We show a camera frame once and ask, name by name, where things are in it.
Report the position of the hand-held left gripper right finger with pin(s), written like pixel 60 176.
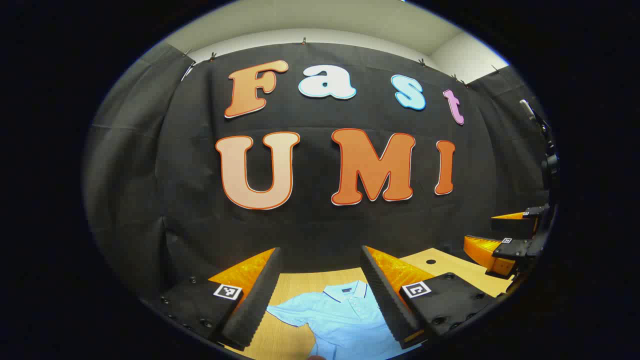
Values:
pixel 387 300

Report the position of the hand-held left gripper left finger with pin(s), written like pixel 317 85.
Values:
pixel 255 305

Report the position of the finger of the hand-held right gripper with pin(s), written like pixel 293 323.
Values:
pixel 500 255
pixel 520 224

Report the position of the light blue T-shirt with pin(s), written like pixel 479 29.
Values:
pixel 345 320

